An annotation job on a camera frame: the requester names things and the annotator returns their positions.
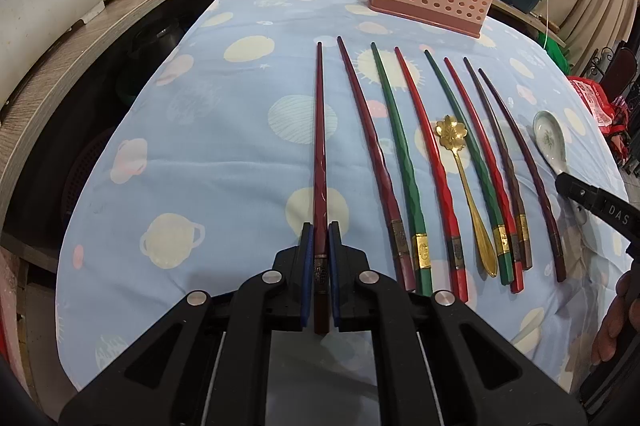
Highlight person's right hand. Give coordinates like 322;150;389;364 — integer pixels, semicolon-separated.
591;272;640;365

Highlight red plastic bag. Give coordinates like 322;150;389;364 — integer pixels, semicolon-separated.
567;76;629;166

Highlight brown chopstick gold band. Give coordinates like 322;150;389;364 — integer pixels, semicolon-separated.
463;57;533;270

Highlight gold flower spoon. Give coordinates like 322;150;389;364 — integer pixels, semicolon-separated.
435;115;499;277

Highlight maroon chopstick gold band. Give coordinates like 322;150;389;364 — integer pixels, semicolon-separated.
336;36;416;291

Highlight white ceramic soup spoon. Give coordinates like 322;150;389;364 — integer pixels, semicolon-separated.
531;109;591;227

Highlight dark maroon chopstick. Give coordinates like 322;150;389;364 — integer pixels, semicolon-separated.
478;68;566;283

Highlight green plastic bag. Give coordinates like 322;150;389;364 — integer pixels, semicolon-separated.
537;32;570;76

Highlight red chopstick dark band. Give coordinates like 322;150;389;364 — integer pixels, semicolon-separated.
394;46;469;302

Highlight green chopstick gold band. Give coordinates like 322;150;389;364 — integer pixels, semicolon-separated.
370;42;433;296

